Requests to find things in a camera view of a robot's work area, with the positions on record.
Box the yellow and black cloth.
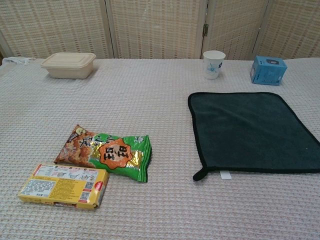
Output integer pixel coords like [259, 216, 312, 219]
[187, 91, 320, 183]

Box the white woven tablecloth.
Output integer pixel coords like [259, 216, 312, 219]
[0, 56, 320, 240]

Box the green orange snack bag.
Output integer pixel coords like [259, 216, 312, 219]
[53, 124, 153, 184]

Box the white paper cup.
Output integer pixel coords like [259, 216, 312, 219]
[202, 50, 226, 80]

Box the woven bamboo folding screen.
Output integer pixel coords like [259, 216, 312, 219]
[0, 0, 320, 61]

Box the beige lidded takeout container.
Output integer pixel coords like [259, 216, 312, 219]
[40, 52, 97, 80]

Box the yellow food box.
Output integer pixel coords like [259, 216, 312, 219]
[17, 163, 110, 210]

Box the blue cardboard box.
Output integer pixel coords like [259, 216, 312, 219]
[250, 55, 289, 87]

